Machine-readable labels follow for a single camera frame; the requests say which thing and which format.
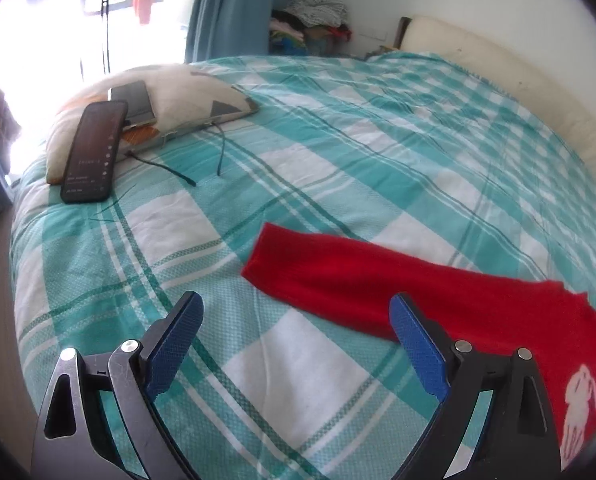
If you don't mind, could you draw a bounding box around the black window railing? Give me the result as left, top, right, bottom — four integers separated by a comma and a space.
80, 0, 204, 81

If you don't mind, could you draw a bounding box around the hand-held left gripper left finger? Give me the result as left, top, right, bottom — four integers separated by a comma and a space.
30, 291, 205, 480

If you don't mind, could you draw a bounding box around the grey smartphone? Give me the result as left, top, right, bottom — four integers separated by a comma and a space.
109, 80, 157, 128

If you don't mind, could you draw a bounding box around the black smartphone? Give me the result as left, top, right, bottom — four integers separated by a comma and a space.
60, 101, 129, 204

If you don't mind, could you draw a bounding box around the red sweater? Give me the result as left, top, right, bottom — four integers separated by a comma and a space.
241, 222, 596, 466

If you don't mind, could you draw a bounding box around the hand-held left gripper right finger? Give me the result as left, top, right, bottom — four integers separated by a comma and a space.
389, 294, 564, 480

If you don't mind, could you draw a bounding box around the teal plaid blanket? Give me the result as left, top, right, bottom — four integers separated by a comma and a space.
9, 51, 596, 480

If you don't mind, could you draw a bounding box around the cream padded headboard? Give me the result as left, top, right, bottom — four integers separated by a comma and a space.
400, 15, 596, 181

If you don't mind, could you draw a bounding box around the patterned cream pillow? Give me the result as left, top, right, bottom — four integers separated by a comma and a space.
45, 64, 260, 185

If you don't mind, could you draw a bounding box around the pile of clothes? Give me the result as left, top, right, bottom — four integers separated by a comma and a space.
269, 0, 353, 57

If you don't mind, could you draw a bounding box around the black cord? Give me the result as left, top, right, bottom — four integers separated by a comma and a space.
127, 151, 198, 187
212, 119, 228, 177

